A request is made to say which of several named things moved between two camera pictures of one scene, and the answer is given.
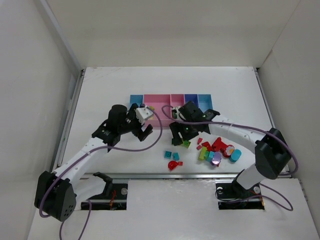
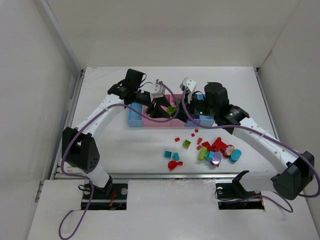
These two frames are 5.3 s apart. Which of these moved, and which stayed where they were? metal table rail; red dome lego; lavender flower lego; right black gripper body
Moved: right black gripper body
Stayed: lavender flower lego; red dome lego; metal table rail
